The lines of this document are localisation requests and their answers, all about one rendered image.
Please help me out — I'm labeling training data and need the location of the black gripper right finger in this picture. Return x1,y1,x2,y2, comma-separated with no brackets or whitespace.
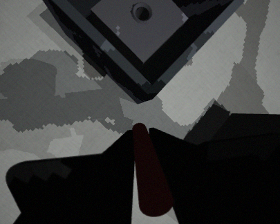
149,128,280,224

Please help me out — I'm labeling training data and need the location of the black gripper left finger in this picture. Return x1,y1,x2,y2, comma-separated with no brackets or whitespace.
6,130,135,224

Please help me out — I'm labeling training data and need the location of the dark red peg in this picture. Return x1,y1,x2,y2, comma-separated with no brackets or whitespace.
132,123,174,217

